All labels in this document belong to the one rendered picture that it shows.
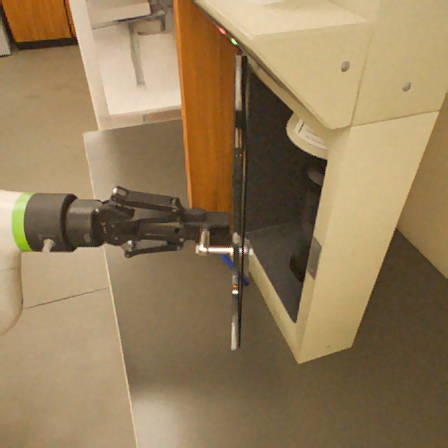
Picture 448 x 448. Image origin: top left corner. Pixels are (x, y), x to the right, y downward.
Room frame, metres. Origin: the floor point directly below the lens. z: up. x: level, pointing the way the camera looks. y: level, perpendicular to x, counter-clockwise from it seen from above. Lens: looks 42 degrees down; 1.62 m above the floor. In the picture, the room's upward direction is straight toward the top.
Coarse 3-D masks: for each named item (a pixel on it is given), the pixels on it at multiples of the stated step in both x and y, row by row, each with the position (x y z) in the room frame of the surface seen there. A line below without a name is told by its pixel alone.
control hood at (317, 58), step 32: (224, 0) 0.47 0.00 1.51; (288, 0) 0.46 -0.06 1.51; (320, 0) 0.46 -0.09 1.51; (256, 32) 0.36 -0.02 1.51; (288, 32) 0.37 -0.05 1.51; (320, 32) 0.37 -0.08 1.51; (352, 32) 0.38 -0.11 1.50; (288, 64) 0.36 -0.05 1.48; (320, 64) 0.37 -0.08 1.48; (352, 64) 0.38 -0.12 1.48; (320, 96) 0.38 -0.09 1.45; (352, 96) 0.39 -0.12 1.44
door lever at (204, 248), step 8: (200, 232) 0.45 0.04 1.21; (208, 232) 0.45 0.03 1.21; (200, 240) 0.43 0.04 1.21; (208, 240) 0.43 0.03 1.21; (200, 248) 0.42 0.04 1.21; (208, 248) 0.42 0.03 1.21; (216, 248) 0.42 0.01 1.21; (224, 248) 0.42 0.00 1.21; (232, 248) 0.41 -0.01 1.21; (232, 256) 0.41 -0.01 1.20
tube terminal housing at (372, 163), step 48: (336, 0) 0.45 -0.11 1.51; (384, 0) 0.39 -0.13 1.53; (432, 0) 0.41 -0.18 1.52; (384, 48) 0.40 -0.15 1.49; (432, 48) 0.41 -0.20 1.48; (288, 96) 0.53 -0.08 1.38; (384, 96) 0.40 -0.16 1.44; (432, 96) 0.42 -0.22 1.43; (336, 144) 0.41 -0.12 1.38; (384, 144) 0.41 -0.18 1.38; (336, 192) 0.39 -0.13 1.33; (384, 192) 0.41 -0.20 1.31; (240, 240) 0.67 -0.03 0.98; (336, 240) 0.40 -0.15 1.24; (384, 240) 0.42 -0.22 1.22; (336, 288) 0.40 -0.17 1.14; (288, 336) 0.43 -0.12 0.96; (336, 336) 0.41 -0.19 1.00
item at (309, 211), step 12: (312, 180) 0.54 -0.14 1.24; (312, 192) 0.52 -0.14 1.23; (312, 204) 0.53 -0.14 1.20; (300, 216) 0.56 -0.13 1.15; (312, 216) 0.52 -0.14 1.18; (300, 228) 0.55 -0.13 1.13; (312, 228) 0.52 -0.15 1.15; (300, 240) 0.54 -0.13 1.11; (300, 252) 0.53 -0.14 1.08; (300, 264) 0.53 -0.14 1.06
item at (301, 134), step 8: (296, 120) 0.54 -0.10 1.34; (288, 128) 0.55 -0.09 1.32; (296, 128) 0.53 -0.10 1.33; (304, 128) 0.52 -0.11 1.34; (296, 136) 0.52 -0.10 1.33; (304, 136) 0.51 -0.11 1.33; (312, 136) 0.50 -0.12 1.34; (296, 144) 0.52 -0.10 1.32; (304, 144) 0.51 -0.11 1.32; (312, 144) 0.50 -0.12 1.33; (320, 144) 0.49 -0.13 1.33; (312, 152) 0.49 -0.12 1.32; (320, 152) 0.49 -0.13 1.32
